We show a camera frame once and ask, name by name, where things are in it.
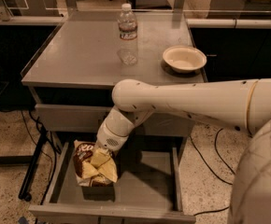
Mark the grey metal drawer cabinet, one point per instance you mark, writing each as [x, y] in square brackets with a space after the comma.
[80, 66]

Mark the open middle grey drawer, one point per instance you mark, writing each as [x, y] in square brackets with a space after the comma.
[147, 192]

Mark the brown yellow chip bag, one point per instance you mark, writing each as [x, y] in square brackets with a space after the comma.
[86, 174]

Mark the closed upper grey drawer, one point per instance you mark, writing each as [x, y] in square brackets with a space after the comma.
[87, 119]

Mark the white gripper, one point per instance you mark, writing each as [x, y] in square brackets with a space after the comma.
[107, 139]

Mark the white paper bowl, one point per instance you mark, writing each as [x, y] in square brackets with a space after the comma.
[184, 59]

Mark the clear plastic water bottle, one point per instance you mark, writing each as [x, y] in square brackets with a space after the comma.
[127, 25]

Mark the black table leg frame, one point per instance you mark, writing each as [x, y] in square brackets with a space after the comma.
[30, 161]

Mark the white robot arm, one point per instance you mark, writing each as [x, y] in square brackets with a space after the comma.
[241, 106]

